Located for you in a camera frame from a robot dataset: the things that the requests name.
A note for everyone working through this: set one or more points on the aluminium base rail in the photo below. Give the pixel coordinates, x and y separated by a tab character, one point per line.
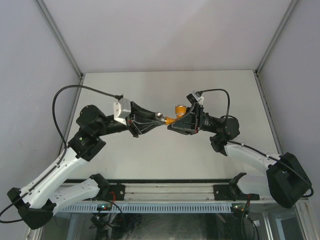
174	192

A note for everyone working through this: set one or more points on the right aluminium frame post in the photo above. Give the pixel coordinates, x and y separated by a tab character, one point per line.
277	34

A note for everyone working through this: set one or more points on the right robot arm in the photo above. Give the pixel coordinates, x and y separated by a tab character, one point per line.
281	176

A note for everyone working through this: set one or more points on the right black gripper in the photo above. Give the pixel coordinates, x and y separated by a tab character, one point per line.
196	117

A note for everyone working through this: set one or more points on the metal tee pipe fitting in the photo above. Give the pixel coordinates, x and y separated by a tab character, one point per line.
160	117

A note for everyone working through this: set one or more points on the orange plastic water faucet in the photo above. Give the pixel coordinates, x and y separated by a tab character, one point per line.
180	111

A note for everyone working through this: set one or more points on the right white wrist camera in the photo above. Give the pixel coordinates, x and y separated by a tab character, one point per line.
195	97

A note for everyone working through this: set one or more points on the slotted grey cable duct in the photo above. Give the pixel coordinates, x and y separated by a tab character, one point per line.
148	208

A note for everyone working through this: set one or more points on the aluminium frame post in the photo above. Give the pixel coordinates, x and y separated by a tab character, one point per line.
53	27
277	34

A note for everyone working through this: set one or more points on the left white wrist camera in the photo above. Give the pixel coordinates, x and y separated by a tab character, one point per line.
121	110

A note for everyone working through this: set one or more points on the left aluminium frame post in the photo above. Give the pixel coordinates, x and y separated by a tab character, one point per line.
53	27

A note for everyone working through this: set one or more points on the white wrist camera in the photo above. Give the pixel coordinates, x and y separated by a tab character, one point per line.
121	110
195	97

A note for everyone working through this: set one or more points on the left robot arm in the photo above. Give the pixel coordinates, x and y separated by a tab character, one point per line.
40	200

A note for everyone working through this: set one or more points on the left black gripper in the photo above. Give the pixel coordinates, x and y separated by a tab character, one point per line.
133	122

